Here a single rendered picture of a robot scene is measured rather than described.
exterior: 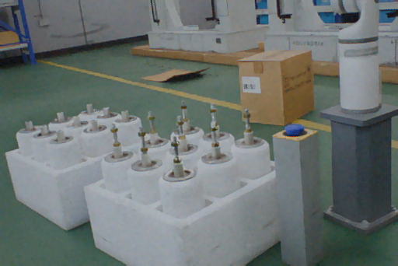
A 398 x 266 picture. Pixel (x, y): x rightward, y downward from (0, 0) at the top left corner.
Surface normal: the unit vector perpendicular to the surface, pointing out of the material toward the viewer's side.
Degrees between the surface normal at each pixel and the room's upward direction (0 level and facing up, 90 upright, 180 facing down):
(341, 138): 90
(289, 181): 90
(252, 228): 90
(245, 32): 90
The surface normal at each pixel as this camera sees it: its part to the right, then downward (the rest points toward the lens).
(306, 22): -0.84, 0.25
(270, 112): -0.65, 0.27
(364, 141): -0.23, 0.30
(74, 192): 0.67, 0.13
